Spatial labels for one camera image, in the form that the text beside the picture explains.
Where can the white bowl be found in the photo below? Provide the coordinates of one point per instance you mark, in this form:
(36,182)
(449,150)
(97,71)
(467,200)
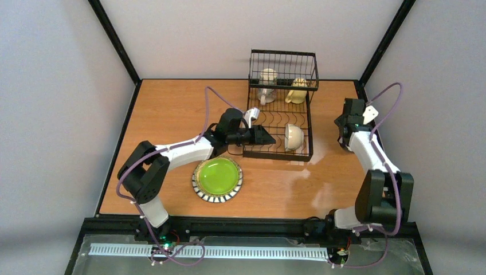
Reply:
(294,137)

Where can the black enclosure frame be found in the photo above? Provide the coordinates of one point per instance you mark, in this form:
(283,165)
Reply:
(118,224)

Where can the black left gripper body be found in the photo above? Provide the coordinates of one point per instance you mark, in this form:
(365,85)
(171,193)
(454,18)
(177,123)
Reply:
(254,134)

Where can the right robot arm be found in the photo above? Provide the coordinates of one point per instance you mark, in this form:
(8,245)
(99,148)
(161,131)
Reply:
(385,194)

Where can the tall patterned ceramic cup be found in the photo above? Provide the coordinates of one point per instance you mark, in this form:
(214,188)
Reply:
(267,78)

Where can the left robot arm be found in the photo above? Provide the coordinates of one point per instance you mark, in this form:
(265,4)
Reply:
(141,176)

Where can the green plate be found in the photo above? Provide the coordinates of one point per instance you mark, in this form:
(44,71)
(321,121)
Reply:
(218,176)

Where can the yellow ceramic mug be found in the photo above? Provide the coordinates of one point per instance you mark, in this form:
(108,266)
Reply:
(295,96)

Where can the black wire dish rack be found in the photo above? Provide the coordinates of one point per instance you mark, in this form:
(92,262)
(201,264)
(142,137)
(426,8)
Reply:
(276,115)

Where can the striped plate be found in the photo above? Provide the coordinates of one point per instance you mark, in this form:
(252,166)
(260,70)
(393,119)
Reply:
(220,198)

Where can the white cable duct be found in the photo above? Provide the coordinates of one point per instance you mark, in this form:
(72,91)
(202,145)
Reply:
(217,252)

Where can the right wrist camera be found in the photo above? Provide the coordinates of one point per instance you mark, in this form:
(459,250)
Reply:
(369,114)

